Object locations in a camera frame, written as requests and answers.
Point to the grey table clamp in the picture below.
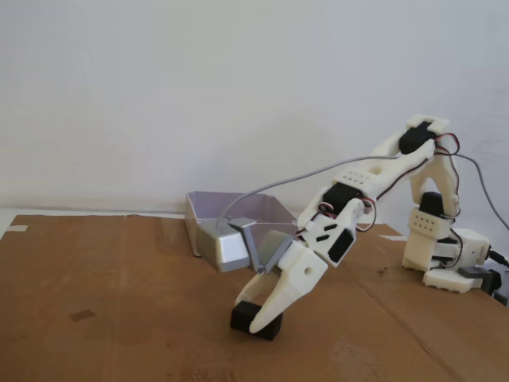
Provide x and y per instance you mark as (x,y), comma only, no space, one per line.
(473,274)

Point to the black power plug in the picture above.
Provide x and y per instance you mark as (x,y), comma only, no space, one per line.
(499,258)

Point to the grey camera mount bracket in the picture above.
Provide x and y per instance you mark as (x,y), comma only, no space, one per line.
(274,246)

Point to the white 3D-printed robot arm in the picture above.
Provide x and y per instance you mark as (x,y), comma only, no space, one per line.
(427,235)

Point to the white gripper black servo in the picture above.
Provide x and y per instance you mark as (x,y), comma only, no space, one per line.
(297,271)

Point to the black rectangular block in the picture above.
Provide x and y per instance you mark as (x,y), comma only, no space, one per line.
(242,318)

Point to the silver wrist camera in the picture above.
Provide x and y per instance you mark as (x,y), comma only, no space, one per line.
(222,248)

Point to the brown cardboard sheet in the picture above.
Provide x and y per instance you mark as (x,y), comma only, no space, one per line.
(139,298)

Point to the pale lilac plastic box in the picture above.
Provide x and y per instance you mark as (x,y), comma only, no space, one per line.
(270,215)

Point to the white tape strip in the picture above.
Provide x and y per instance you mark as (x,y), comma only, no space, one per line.
(18,228)

